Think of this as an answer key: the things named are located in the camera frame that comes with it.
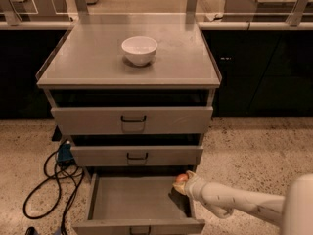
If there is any red apple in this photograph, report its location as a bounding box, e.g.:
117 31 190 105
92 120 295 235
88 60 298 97
175 174 189 183

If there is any background steel table right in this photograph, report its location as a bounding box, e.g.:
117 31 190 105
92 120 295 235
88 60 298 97
222 0 297 22

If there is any black floor cable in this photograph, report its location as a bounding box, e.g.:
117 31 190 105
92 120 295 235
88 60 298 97
22 140 86 235

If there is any blue power box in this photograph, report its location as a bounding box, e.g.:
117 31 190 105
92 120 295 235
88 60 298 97
57 141 74 166

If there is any white ceramic bowl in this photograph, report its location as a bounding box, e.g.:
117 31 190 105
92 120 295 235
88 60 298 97
121 36 158 67

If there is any grey drawer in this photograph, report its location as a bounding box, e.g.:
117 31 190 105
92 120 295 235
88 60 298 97
72 174 205 235
71 146 203 166
52 107 213 135

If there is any background steel table left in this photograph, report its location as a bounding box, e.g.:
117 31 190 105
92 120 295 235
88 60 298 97
0 0 69 24

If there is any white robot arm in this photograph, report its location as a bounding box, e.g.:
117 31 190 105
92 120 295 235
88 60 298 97
173 170 313 235

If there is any grey drawer cabinet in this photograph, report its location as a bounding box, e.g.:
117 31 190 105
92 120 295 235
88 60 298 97
38 14 220 174

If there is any background steel table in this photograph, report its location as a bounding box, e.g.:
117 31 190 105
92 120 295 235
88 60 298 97
222 0 297 22
0 0 69 24

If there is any grey top drawer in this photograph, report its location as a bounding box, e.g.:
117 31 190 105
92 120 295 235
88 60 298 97
52 107 213 135

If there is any grey middle drawer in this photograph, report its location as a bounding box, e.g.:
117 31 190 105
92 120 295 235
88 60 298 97
71 146 203 166

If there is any grey bottom drawer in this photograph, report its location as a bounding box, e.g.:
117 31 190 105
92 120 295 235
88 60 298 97
72 174 205 235

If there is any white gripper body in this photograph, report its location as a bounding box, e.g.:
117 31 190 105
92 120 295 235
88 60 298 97
184 173 207 201

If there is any white horizontal rail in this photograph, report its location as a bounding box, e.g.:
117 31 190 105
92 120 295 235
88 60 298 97
0 22 313 31

